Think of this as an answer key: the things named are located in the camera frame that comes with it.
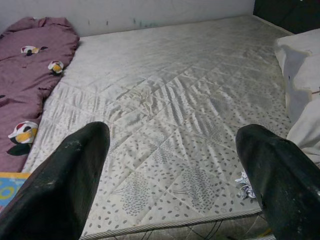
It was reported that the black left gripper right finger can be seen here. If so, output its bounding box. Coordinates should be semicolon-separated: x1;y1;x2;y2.
235;124;320;240

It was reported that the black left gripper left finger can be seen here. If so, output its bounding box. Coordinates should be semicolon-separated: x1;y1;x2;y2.
0;121;111;240

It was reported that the printed paper sheet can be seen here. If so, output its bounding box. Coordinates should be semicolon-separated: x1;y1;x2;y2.
234;171;257;200

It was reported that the colourful children's picture book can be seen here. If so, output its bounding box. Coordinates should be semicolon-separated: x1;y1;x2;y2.
0;171;32;213

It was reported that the white pillow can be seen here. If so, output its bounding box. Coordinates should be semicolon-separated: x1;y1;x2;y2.
274;28;320;163

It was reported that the purple blanket with cartoon patches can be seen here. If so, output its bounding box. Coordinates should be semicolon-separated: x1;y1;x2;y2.
0;16;81;173

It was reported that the white quilted patterned mattress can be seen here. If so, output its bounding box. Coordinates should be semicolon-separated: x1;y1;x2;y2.
21;14;296;240

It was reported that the dark tufted fabric headboard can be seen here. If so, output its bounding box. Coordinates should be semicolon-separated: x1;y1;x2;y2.
252;0;320;35

